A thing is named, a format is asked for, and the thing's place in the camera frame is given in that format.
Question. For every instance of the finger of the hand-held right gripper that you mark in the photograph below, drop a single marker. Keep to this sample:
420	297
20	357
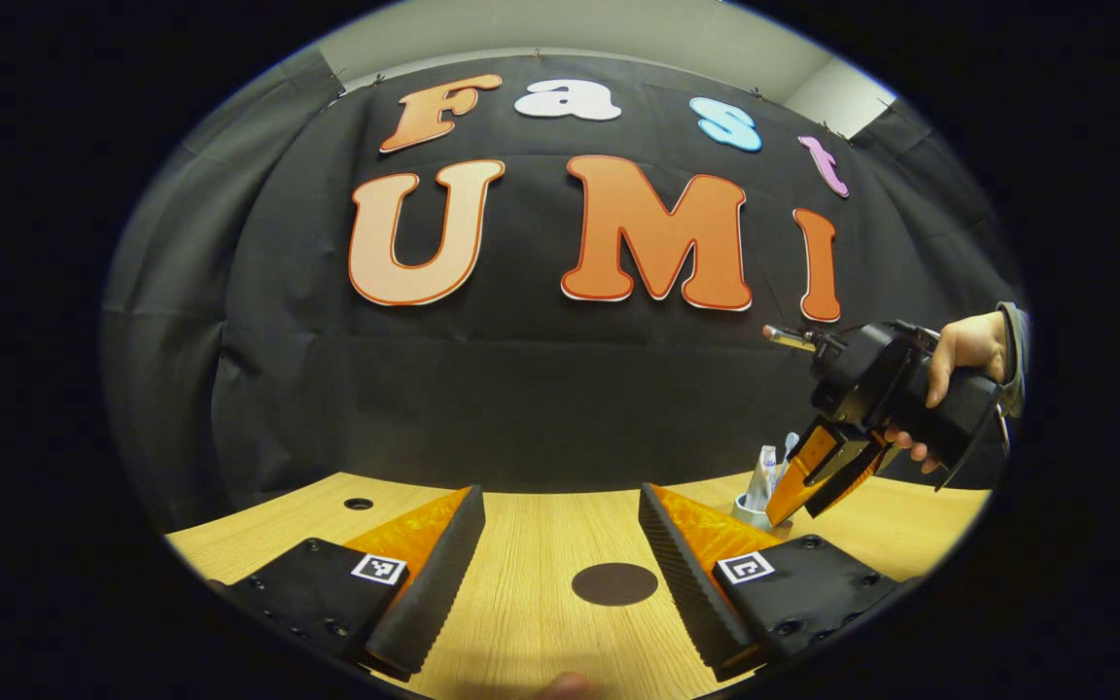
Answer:
798	481
842	476

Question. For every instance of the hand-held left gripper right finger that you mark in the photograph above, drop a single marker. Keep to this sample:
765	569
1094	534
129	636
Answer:
677	583

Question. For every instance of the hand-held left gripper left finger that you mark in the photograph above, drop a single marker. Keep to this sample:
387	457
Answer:
443	583

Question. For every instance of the white toothbrush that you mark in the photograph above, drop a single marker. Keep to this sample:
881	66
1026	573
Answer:
788	452

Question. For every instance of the white toothpaste tube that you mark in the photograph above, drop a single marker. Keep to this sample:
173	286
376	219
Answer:
760	481

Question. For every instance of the dark brown round coaster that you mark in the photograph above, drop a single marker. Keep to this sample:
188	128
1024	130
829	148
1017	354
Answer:
615	583

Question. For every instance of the wooden desktop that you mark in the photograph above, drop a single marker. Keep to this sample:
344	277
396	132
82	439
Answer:
541	525

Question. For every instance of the black backdrop cloth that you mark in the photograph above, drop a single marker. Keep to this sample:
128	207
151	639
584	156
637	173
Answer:
521	389

